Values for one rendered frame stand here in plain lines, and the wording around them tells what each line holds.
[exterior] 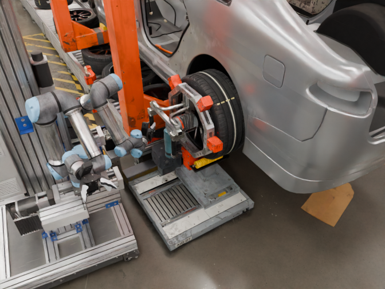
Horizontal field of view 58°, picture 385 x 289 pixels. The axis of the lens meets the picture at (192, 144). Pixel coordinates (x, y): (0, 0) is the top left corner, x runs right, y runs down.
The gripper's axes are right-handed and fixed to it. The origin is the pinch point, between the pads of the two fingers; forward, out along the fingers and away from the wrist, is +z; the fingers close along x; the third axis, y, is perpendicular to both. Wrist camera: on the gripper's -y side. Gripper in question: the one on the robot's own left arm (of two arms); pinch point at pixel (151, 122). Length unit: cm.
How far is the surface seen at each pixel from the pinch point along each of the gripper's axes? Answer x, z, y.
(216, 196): 53, -2, 68
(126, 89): -23.1, 14.1, -16.8
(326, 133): 113, -46, -45
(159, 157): 0.2, 10.3, 44.8
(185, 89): 25.6, 5.6, -29.0
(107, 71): -94, 121, 33
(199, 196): 39, -7, 66
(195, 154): 35.1, -6.1, 20.2
